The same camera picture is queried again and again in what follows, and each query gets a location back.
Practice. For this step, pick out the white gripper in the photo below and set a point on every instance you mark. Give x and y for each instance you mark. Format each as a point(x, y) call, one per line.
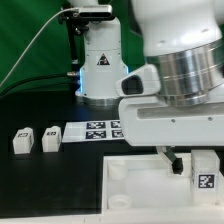
point(148, 121)

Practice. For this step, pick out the white square tabletop tray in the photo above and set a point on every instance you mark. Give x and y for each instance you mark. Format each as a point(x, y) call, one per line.
point(143, 189)

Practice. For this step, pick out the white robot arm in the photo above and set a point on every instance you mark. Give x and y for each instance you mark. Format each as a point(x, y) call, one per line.
point(177, 98)

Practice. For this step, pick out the white sheet with tags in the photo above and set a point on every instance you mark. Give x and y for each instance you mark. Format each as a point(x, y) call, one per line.
point(92, 131)

